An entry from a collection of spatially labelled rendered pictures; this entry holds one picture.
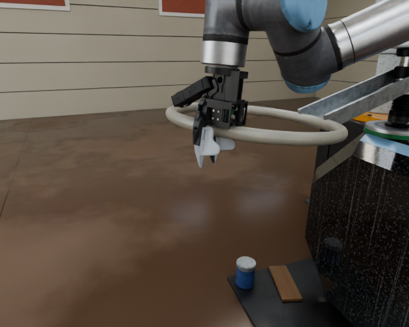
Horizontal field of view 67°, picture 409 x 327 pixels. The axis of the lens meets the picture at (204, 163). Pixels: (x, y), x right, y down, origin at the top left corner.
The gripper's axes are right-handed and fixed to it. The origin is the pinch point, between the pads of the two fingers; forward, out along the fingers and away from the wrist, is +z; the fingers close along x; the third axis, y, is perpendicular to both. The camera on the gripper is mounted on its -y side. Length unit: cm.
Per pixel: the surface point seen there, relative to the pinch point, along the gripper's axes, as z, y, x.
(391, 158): 5, 34, 65
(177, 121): -7.1, -8.8, 0.2
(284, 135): -7.9, 15.7, 4.4
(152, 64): -8, -436, 444
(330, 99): -13, 13, 55
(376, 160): 7, 30, 66
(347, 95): -14, 17, 61
